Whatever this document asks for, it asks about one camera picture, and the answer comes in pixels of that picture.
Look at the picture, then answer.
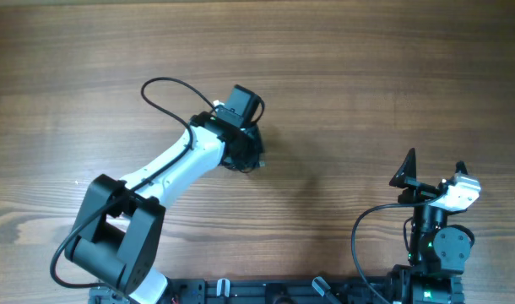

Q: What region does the black USB cable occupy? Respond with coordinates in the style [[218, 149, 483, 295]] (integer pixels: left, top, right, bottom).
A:
[[223, 126, 267, 174]]

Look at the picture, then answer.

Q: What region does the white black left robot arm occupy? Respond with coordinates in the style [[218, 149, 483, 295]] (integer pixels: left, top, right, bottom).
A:
[[55, 85, 265, 303]]

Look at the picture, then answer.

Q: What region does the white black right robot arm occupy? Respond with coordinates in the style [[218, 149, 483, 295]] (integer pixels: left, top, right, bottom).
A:
[[384, 149, 481, 304]]

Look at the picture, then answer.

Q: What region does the black right camera cable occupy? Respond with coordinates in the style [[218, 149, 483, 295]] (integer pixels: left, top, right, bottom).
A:
[[350, 192, 447, 304]]

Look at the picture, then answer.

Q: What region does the black camera cable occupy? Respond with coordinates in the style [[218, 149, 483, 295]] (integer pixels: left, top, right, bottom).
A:
[[350, 192, 447, 304], [49, 76, 219, 290]]

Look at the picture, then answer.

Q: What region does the black left camera cable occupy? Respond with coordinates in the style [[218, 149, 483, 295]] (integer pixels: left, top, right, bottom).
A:
[[49, 76, 219, 290]]

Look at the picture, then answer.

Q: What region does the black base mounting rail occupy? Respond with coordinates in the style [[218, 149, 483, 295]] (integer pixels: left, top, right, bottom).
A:
[[88, 276, 465, 304]]

